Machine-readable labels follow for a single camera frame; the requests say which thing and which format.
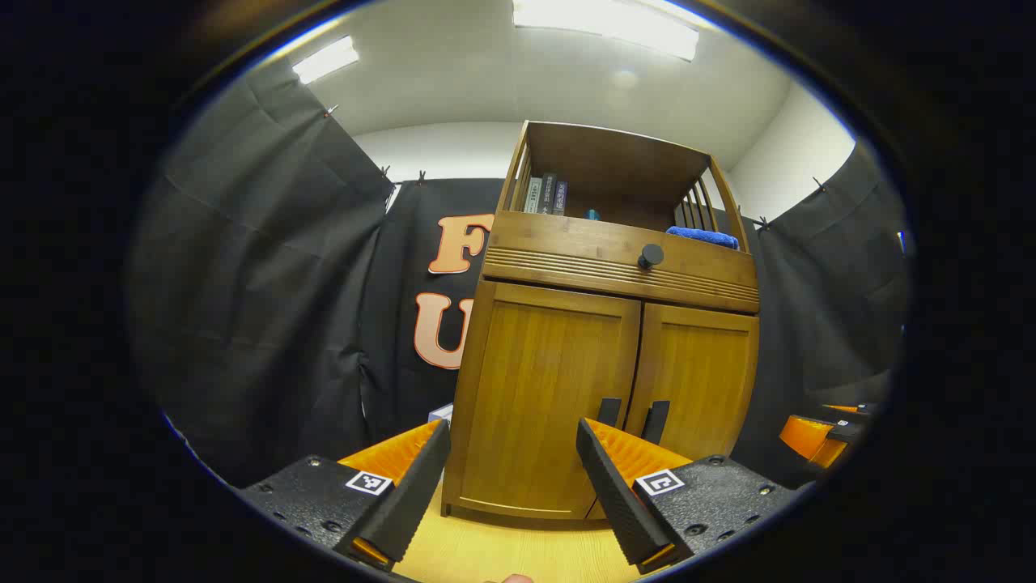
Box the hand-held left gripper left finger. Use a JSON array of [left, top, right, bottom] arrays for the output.
[[235, 419, 452, 572]]

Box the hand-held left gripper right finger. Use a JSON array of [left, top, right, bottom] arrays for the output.
[[576, 418, 802, 576]]

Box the wooden cabinet door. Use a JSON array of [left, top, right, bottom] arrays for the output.
[[458, 281, 643, 520], [623, 302, 760, 464]]

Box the wooden double-door shoe cabinet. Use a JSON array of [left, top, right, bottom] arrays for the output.
[[441, 120, 762, 531]]

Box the wooden cabinet drawer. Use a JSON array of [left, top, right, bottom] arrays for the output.
[[483, 211, 760, 315]]

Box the black backdrop cloth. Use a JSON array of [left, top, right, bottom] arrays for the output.
[[129, 61, 397, 488], [732, 138, 911, 488], [360, 178, 507, 442]]

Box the blue folded towel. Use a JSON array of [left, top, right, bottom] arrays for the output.
[[666, 226, 740, 250]]

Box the small ceiling light panel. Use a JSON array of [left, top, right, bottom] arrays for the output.
[[291, 35, 360, 85]]

